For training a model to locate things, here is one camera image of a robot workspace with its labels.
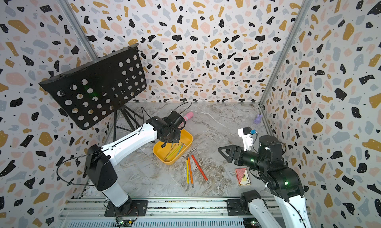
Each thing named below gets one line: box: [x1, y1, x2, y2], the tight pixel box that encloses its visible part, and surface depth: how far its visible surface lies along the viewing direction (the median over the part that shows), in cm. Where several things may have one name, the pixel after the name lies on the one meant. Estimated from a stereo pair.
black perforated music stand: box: [38, 44, 147, 142], surface depth 66 cm
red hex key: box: [190, 147, 210, 184], surface depth 89 cm
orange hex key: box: [187, 148, 197, 188], surface depth 89 cm
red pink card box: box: [235, 167, 252, 186], surface depth 85 cm
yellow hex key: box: [181, 155, 190, 184], surface depth 89 cm
